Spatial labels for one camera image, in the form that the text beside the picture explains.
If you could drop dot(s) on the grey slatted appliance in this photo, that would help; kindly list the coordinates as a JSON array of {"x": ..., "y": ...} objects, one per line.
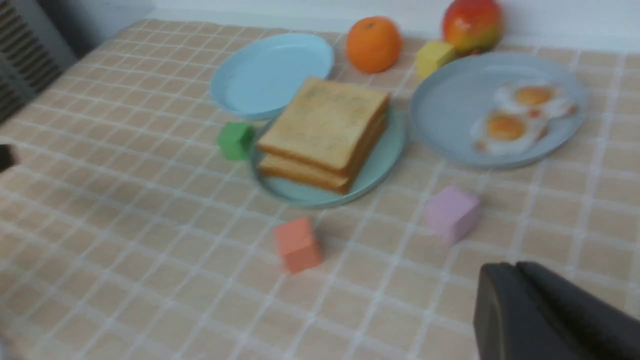
[{"x": 33, "y": 54}]

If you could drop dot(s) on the fried egg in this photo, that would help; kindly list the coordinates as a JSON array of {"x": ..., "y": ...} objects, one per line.
[
  {"x": 534, "y": 99},
  {"x": 502, "y": 134}
]

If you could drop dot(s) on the pink foam cube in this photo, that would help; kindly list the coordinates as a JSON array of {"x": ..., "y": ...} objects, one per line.
[{"x": 452, "y": 213}]

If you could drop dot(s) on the orange-red foam cube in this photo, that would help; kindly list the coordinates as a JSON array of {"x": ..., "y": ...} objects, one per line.
[{"x": 297, "y": 245}]

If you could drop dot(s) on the grey-blue right plate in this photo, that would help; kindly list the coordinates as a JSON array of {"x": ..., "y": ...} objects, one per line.
[{"x": 446, "y": 108}]

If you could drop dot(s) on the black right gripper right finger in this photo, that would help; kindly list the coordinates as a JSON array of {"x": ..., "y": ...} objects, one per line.
[{"x": 525, "y": 311}]

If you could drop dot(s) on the green center plate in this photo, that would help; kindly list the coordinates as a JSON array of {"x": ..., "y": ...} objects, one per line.
[{"x": 379, "y": 165}]

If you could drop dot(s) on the light blue left plate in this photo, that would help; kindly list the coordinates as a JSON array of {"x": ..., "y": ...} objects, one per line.
[{"x": 260, "y": 79}]

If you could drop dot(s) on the green foam cube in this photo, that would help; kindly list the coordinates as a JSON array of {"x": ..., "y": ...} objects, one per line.
[{"x": 234, "y": 140}]

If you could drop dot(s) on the rear fried egg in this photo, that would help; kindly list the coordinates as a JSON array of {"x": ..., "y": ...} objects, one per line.
[{"x": 534, "y": 99}]

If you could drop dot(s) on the orange fruit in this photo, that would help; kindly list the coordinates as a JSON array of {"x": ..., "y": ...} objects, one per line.
[{"x": 373, "y": 44}]

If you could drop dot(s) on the middle fried egg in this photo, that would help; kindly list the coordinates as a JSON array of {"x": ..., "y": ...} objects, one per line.
[{"x": 502, "y": 134}]

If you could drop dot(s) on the yellow foam cube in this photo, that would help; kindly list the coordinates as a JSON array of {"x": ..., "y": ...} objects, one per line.
[{"x": 432, "y": 56}]

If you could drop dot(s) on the toast slice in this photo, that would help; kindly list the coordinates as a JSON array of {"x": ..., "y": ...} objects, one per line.
[
  {"x": 295, "y": 171},
  {"x": 324, "y": 124}
]

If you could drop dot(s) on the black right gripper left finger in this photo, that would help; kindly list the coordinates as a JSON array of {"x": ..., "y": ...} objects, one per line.
[{"x": 8, "y": 157}]

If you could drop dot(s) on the red yellow apple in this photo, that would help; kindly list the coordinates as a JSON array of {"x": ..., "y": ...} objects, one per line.
[{"x": 473, "y": 27}]

